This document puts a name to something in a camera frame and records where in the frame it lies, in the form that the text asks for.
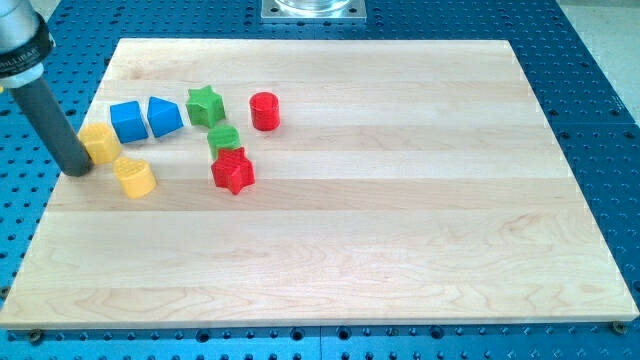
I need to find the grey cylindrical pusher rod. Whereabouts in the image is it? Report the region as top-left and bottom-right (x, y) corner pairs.
(9, 77), (93, 177)

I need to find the yellow hexagon block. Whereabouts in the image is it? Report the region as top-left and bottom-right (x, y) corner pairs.
(78, 123), (121, 165)

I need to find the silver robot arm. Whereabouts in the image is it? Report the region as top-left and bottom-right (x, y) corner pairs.
(1, 0), (93, 177)

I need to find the yellow heart block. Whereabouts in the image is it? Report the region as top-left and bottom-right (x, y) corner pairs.
(113, 157), (157, 199)

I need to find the blue cube block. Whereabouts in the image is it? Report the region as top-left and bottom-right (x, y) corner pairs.
(110, 101), (148, 143)

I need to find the blue triangle block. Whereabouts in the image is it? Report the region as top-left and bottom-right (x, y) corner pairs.
(147, 97), (183, 138)

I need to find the green star block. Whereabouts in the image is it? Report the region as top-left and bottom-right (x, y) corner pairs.
(185, 85), (226, 128)

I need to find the green cylinder block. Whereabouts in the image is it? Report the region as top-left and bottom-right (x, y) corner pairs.
(207, 125), (241, 160)

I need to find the red star block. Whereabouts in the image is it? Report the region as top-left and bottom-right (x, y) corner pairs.
(211, 147), (255, 195)

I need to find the wooden board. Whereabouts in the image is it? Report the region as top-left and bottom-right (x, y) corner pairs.
(1, 39), (638, 329)

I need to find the red cylinder block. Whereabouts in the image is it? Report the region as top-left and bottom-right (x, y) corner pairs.
(249, 92), (280, 131)

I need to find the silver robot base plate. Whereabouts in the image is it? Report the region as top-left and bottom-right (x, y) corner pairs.
(260, 0), (367, 23)

